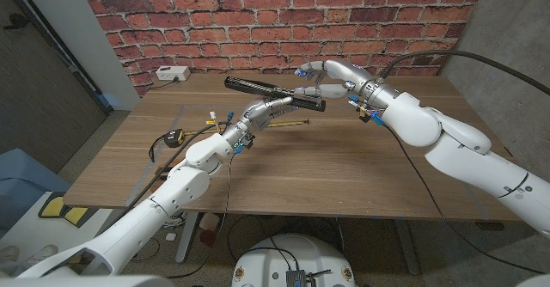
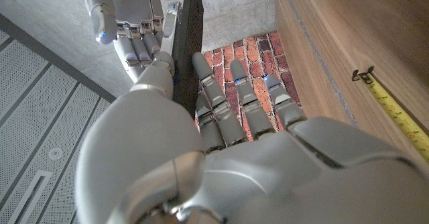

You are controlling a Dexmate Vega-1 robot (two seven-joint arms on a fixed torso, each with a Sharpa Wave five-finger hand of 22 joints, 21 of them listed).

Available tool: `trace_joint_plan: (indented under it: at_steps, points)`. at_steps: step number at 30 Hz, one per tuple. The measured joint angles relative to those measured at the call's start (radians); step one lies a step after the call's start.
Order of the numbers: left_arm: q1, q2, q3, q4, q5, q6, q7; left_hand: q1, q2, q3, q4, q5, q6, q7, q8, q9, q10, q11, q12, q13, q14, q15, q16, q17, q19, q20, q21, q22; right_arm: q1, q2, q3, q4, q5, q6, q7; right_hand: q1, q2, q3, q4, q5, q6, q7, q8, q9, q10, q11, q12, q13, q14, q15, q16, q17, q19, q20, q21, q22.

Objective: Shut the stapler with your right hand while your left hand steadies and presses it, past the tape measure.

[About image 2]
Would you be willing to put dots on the round white ceiling sensor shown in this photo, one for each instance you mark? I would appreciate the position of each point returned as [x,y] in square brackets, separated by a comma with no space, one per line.
[55,153]

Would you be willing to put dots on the long ceiling vent slot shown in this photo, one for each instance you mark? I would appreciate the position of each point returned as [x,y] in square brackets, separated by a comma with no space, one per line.
[31,194]

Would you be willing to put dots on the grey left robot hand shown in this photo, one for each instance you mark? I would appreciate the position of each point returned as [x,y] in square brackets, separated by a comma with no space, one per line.
[268,183]

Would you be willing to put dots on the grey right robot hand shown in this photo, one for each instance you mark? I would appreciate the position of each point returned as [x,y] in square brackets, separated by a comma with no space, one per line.
[134,2]

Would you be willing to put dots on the printed brick wall backdrop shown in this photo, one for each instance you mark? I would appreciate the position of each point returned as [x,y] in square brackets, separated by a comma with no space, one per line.
[254,59]

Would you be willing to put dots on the yellow tape measure black case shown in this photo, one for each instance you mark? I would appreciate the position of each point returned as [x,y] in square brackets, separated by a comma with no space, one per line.
[395,111]

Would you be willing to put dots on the long black stapler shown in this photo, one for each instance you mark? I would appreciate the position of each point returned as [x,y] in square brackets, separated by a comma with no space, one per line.
[189,49]

